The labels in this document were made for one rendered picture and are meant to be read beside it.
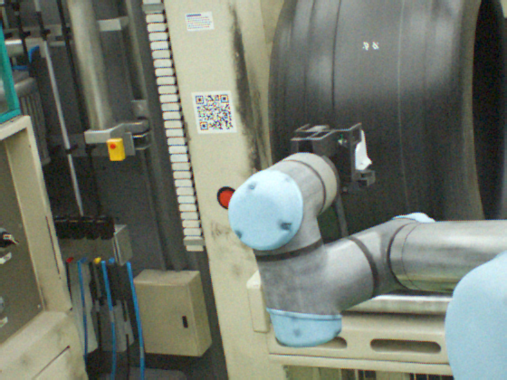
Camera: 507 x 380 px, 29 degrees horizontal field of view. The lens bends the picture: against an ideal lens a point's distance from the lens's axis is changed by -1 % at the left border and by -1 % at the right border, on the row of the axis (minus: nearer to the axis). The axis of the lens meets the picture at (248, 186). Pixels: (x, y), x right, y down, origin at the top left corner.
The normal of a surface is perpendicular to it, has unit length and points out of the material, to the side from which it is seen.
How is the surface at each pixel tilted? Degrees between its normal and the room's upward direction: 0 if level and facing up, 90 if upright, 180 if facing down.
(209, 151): 90
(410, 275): 110
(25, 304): 90
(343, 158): 83
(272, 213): 83
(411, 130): 79
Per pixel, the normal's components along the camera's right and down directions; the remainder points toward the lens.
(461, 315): -0.89, 0.16
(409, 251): -0.89, -0.15
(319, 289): 0.48, -0.04
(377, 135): -0.39, 0.18
